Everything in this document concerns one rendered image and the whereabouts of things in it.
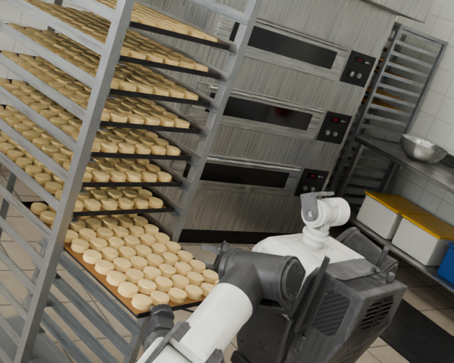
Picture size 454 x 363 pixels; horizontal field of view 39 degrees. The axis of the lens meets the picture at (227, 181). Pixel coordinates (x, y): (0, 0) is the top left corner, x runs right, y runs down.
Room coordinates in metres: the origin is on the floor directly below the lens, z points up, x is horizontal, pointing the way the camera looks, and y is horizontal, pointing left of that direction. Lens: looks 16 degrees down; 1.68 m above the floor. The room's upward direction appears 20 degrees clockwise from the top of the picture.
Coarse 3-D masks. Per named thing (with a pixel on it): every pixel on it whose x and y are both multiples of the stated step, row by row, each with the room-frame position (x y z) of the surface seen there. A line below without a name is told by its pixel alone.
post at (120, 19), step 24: (120, 0) 1.57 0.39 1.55; (120, 24) 1.56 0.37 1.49; (120, 48) 1.58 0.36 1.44; (96, 96) 1.56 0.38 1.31; (96, 120) 1.57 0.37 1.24; (72, 168) 1.57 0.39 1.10; (72, 192) 1.57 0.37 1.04; (48, 264) 1.56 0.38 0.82; (48, 288) 1.58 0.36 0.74; (24, 336) 1.57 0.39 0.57; (24, 360) 1.57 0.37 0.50
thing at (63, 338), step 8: (24, 304) 2.27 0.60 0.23; (48, 320) 2.20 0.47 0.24; (48, 328) 2.16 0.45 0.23; (56, 328) 2.16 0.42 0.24; (56, 336) 2.13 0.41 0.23; (64, 336) 2.13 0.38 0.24; (64, 344) 2.10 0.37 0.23; (72, 344) 2.09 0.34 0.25; (72, 352) 2.07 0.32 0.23; (80, 352) 2.06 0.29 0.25; (80, 360) 2.04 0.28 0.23; (88, 360) 2.03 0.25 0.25
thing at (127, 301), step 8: (48, 224) 1.71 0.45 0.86; (80, 256) 1.58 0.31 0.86; (88, 264) 1.56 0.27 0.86; (96, 272) 1.53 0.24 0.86; (104, 280) 1.51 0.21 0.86; (112, 288) 1.48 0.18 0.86; (120, 296) 1.46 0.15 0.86; (128, 304) 1.43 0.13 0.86; (152, 304) 1.47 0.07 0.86; (168, 304) 1.50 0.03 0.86; (176, 304) 1.52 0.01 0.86; (136, 312) 1.41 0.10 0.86
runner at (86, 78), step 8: (0, 24) 1.94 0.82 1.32; (8, 32) 1.90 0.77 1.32; (16, 32) 1.88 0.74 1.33; (16, 40) 1.87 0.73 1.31; (24, 40) 1.85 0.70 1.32; (32, 40) 1.82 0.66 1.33; (32, 48) 1.81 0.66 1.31; (40, 48) 1.79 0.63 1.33; (40, 56) 1.78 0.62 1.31; (48, 56) 1.76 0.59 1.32; (56, 56) 1.74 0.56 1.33; (56, 64) 1.73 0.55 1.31; (64, 64) 1.71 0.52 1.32; (72, 64) 1.69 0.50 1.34; (72, 72) 1.68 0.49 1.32; (80, 72) 1.66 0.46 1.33; (80, 80) 1.66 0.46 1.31; (88, 80) 1.64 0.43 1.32; (112, 96) 1.61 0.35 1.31
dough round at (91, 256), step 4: (84, 252) 1.58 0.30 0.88; (88, 252) 1.59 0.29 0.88; (92, 252) 1.59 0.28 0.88; (96, 252) 1.60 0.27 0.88; (84, 256) 1.57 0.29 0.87; (88, 256) 1.57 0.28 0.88; (92, 256) 1.57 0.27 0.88; (96, 256) 1.58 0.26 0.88; (100, 256) 1.59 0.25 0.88; (84, 260) 1.57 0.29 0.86; (88, 260) 1.56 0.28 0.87; (92, 260) 1.56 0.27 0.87; (96, 260) 1.57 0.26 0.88
